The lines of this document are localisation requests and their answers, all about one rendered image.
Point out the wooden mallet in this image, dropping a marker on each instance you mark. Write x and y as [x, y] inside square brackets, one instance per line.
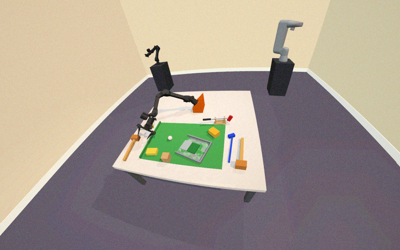
[134, 138]
[241, 164]

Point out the blue putter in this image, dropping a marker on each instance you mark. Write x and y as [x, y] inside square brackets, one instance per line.
[230, 136]

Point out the green flat mat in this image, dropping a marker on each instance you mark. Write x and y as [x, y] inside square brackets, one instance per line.
[179, 132]

